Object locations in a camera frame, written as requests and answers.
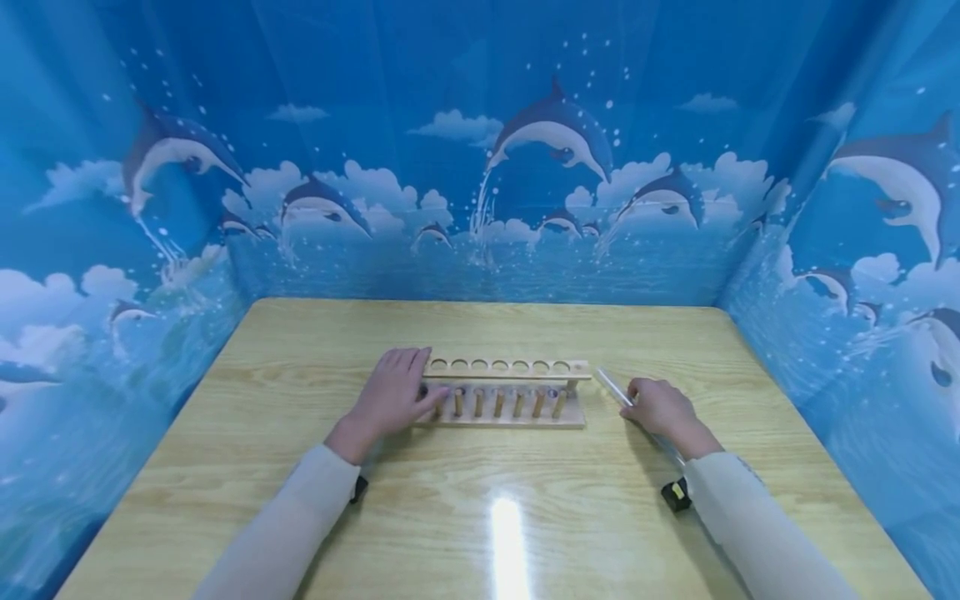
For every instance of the person's left hand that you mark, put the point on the person's left hand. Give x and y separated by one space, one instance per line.
388 403

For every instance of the person's right hand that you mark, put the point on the person's right hand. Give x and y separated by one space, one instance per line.
664 408

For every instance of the person's left fingers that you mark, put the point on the person's left fingers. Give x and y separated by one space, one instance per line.
405 364

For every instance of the person's right fingers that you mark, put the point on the person's right fingers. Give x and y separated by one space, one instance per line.
637 397

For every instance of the person's left thumb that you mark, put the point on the person's left thumb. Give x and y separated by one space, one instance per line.
435 401

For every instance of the clear glass test tube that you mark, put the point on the clear glass test tube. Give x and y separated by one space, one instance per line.
637 412

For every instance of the wooden test tube rack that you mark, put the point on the wooden test tube rack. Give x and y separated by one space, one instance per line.
510 398

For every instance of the person's left forearm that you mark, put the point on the person's left forearm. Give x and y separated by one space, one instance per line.
289 523

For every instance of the person's right forearm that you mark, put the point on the person's right forearm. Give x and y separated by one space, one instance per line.
761 533

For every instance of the black wrist band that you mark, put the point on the black wrist band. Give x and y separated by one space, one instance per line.
676 494
358 488

